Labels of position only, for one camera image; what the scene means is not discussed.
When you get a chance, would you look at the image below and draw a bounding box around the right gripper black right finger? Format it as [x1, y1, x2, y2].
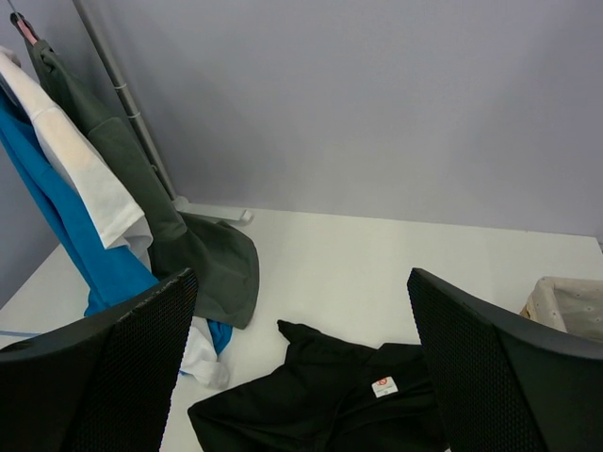
[407, 268, 602, 451]

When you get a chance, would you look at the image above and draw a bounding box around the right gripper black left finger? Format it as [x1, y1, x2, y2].
[1, 269, 198, 451]

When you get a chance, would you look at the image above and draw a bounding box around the bright blue t shirt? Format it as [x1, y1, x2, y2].
[0, 89, 235, 357]

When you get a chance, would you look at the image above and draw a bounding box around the black t shirt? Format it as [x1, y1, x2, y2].
[187, 320, 449, 451]

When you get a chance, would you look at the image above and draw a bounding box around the dark grey t shirt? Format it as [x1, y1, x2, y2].
[27, 40, 260, 330]

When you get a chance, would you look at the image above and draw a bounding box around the white t shirt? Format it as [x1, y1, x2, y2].
[0, 45, 231, 391]

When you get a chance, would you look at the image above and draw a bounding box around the pink hanger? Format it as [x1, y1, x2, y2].
[10, 12, 39, 46]

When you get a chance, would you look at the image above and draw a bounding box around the wicker laundry basket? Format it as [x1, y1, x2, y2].
[520, 277, 602, 342]

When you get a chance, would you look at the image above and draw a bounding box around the metal clothes rack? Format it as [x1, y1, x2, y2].
[72, 0, 253, 224]

